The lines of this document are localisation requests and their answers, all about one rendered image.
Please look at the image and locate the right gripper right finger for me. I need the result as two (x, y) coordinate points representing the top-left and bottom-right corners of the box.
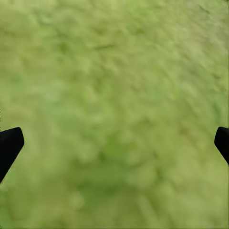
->
(214, 127), (229, 164)

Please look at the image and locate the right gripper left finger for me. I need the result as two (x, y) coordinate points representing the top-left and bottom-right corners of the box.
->
(0, 127), (24, 183)

